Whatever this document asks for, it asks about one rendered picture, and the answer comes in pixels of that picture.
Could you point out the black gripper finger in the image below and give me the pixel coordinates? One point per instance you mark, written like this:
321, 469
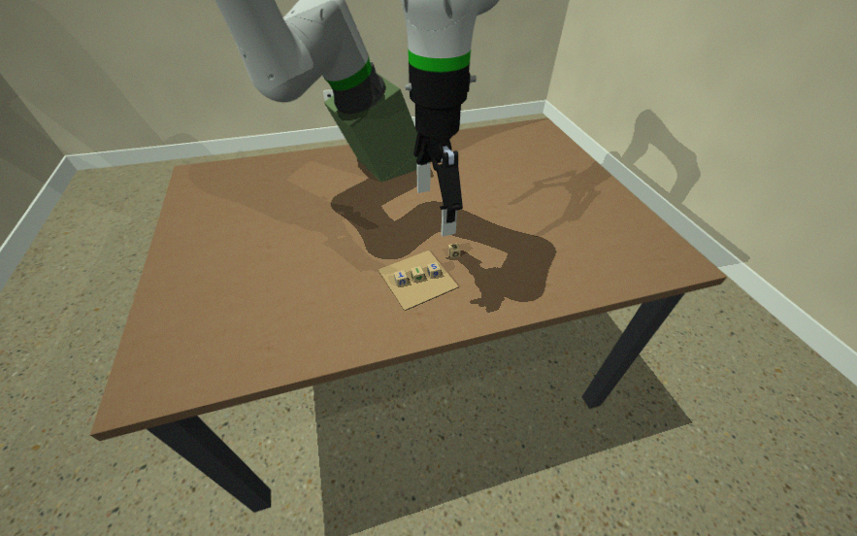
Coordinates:
448, 175
423, 166

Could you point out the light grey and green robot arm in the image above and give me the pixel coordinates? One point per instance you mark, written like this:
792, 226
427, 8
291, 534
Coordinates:
283, 63

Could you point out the tan mat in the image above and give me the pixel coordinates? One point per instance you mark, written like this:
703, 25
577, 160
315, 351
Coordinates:
414, 294

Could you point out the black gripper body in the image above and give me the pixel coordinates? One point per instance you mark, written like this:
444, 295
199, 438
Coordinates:
439, 124

